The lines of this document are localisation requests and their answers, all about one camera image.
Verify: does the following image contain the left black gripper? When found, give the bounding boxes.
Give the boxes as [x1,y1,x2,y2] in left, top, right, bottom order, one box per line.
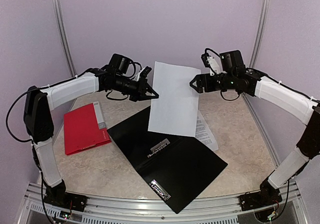
[114,74,159,102]

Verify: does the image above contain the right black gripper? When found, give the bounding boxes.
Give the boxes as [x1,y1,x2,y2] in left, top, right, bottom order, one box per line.
[189,72,236,93]

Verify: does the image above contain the white sheet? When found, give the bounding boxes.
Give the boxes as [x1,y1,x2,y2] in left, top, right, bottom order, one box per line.
[148,61,201,137]

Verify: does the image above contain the red folder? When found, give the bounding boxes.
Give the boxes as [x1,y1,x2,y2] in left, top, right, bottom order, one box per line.
[63,102,111,156]

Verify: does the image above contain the black folder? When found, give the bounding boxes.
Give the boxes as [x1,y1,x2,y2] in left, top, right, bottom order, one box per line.
[107,107,227,214]

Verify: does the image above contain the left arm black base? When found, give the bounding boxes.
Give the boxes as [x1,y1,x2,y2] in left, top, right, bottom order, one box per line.
[44,180,88,212]

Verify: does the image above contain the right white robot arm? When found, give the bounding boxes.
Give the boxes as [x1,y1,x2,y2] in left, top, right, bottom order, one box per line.
[189,48,320,206]

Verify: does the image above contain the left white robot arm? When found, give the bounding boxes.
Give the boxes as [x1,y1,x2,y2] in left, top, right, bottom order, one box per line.
[23,53,159,207]

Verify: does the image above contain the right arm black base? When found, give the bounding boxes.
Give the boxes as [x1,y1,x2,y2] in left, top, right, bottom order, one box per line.
[239,179,283,211]

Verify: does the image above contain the printed text sheet centre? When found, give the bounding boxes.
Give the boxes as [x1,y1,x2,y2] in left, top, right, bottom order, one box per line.
[195,111,219,151]

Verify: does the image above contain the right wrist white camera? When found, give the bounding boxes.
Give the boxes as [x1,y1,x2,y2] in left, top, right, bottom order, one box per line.
[201,53,221,76]

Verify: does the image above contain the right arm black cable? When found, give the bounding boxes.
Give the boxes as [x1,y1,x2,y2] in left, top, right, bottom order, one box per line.
[204,48,320,211]

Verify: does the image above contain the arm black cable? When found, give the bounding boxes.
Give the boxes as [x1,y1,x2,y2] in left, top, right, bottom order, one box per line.
[5,60,143,221]
[204,48,320,211]

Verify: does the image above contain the right aluminium frame post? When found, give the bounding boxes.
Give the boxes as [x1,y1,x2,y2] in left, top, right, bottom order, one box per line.
[241,0,273,94]

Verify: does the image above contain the aluminium frame post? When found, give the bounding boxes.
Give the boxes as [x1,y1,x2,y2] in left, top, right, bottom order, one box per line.
[241,0,273,94]
[52,0,78,78]

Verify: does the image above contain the left aluminium frame post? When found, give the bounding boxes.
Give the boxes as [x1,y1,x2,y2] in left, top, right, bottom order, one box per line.
[52,0,78,78]

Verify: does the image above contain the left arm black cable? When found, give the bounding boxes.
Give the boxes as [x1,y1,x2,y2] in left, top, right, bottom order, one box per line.
[5,60,143,221]

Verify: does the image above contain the aluminium front rail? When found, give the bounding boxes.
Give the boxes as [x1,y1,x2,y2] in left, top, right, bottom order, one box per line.
[14,181,310,224]

